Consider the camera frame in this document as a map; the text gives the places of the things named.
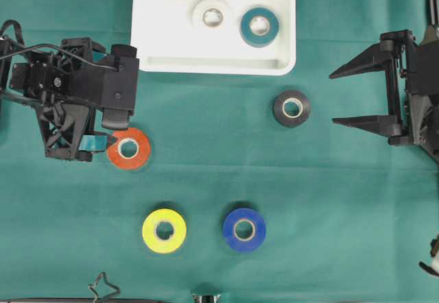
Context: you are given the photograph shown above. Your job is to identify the black tape roll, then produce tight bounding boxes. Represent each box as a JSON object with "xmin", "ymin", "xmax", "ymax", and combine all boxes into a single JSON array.
[{"xmin": 272, "ymin": 90, "xmax": 311, "ymax": 128}]

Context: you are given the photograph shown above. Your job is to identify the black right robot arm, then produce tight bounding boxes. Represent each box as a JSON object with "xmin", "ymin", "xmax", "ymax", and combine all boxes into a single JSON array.
[{"xmin": 329, "ymin": 0, "xmax": 438, "ymax": 159}]

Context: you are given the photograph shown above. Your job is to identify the teal green tape roll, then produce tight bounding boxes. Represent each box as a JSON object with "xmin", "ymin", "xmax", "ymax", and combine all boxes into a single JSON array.
[{"xmin": 240, "ymin": 7, "xmax": 279, "ymax": 48}]

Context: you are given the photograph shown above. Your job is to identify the black camera cable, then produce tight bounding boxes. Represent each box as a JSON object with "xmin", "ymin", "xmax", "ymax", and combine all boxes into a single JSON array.
[{"xmin": 0, "ymin": 42, "xmax": 121, "ymax": 74}]

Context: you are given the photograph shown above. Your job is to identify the white plastic tray case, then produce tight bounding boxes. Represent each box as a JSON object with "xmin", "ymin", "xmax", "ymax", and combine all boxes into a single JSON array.
[{"xmin": 131, "ymin": 0, "xmax": 296, "ymax": 75}]

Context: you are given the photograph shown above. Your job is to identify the red tape roll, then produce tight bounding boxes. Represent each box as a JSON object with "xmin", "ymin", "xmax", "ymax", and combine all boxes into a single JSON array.
[{"xmin": 106, "ymin": 128, "xmax": 151, "ymax": 171}]

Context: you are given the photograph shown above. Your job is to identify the blue tape roll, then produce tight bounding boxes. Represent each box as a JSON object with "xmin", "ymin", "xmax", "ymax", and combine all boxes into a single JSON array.
[{"xmin": 222, "ymin": 208, "xmax": 267, "ymax": 253}]

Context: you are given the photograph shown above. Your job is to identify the white beige object right edge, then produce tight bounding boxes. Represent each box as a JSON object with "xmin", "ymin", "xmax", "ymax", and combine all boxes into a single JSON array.
[{"xmin": 418, "ymin": 237, "xmax": 439, "ymax": 277}]

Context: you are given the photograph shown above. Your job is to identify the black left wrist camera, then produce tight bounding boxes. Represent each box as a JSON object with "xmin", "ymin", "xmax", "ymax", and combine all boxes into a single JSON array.
[{"xmin": 68, "ymin": 45, "xmax": 139, "ymax": 130}]

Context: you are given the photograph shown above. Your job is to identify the black wire star clip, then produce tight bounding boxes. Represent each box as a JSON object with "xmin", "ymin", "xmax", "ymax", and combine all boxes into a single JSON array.
[{"xmin": 88, "ymin": 271, "xmax": 121, "ymax": 300}]

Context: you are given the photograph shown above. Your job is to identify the white tape roll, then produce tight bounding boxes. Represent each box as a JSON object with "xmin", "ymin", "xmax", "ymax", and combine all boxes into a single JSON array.
[{"xmin": 191, "ymin": 0, "xmax": 233, "ymax": 32}]

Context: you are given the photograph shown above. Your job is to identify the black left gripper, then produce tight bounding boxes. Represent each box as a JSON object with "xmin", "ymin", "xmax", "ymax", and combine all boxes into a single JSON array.
[{"xmin": 8, "ymin": 37, "xmax": 117, "ymax": 162}]

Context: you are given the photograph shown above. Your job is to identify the yellow tape roll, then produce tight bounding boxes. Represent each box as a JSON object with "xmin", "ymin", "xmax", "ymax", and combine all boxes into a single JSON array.
[{"xmin": 142, "ymin": 208, "xmax": 187, "ymax": 254}]

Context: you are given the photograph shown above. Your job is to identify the metal clamp bottom edge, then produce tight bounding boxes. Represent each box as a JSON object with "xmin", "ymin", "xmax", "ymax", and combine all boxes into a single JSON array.
[{"xmin": 192, "ymin": 293, "xmax": 222, "ymax": 303}]

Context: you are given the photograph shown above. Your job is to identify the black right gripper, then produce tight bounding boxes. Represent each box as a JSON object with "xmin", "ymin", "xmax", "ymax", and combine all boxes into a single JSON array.
[{"xmin": 329, "ymin": 30, "xmax": 438, "ymax": 149}]

